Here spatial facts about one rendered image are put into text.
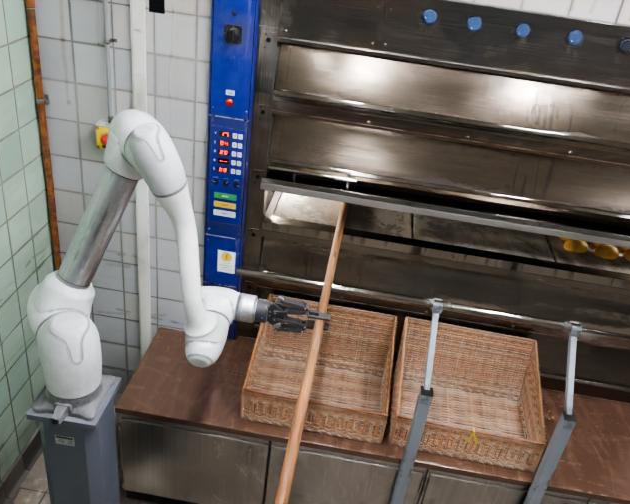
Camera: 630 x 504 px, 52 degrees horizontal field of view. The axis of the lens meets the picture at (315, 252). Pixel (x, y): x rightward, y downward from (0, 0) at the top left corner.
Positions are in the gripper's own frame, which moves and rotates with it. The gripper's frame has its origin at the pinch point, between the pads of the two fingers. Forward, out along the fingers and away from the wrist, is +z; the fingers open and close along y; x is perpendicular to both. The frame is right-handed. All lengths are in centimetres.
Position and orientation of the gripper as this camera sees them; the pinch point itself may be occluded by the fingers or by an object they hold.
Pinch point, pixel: (318, 320)
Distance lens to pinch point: 205.7
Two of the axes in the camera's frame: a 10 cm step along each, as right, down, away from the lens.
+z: 9.8, 1.7, -0.6
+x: -1.3, 4.9, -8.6
